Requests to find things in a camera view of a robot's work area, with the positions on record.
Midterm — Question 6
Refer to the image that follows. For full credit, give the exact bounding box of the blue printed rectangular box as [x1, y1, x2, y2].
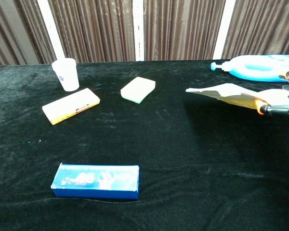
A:
[51, 163, 140, 200]

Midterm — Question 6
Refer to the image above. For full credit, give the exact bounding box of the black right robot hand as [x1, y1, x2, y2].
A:
[254, 70, 289, 119]

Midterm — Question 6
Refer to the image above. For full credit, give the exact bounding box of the yellow white flat box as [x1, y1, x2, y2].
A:
[41, 88, 101, 125]

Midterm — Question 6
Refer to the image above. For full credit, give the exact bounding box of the white frame post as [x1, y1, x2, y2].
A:
[212, 0, 237, 60]
[132, 0, 145, 62]
[37, 0, 66, 64]

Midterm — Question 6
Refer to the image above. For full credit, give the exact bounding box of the black velvet tablecloth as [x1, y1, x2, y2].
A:
[0, 59, 289, 231]

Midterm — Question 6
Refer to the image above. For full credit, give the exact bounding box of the brown pleated curtain panel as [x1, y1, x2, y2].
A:
[47, 0, 136, 64]
[143, 0, 226, 61]
[0, 0, 56, 69]
[221, 0, 289, 60]

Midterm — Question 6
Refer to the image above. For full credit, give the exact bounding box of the yellow green sponge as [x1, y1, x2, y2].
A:
[120, 77, 156, 104]

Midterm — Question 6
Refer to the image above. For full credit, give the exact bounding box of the blue detergent pump bottle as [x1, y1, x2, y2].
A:
[210, 54, 289, 83]

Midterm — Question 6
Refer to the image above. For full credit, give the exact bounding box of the white paper cup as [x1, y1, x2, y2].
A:
[51, 58, 80, 92]

